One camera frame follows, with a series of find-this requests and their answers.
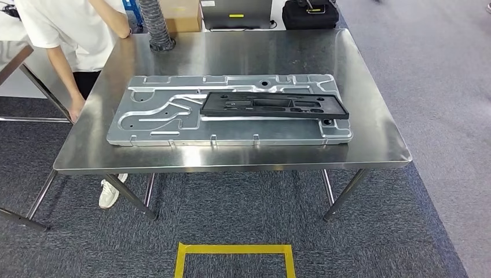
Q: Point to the person's right hand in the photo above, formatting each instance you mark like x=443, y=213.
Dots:
x=76, y=109

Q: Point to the black plastic frame part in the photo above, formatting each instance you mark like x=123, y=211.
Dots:
x=214, y=107

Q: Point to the person's right forearm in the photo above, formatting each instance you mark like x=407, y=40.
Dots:
x=63, y=73

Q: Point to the person's left forearm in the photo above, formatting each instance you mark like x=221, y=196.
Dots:
x=111, y=19

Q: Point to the steel workbench table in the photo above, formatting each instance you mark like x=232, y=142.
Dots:
x=230, y=53

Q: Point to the steel side table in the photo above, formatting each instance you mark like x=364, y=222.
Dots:
x=15, y=61

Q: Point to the person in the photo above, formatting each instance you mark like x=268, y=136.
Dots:
x=76, y=30

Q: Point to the aluminium fixture plate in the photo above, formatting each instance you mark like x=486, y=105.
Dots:
x=153, y=130

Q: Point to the brown cardboard box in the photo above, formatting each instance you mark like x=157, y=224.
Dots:
x=184, y=15

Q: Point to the yellow floor tape square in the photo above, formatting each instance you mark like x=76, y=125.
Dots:
x=230, y=249

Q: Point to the black bag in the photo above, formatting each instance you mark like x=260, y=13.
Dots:
x=310, y=19

